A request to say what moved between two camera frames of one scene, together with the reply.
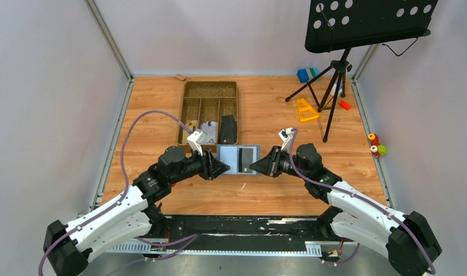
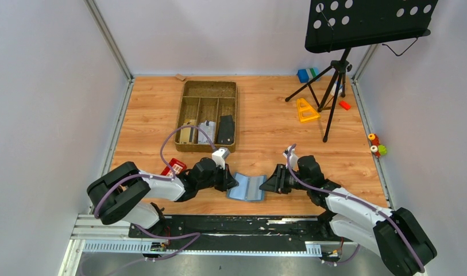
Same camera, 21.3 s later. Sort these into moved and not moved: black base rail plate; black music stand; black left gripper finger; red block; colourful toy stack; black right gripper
Moved: black left gripper finger; black right gripper
Not moved: black music stand; colourful toy stack; red block; black base rail plate
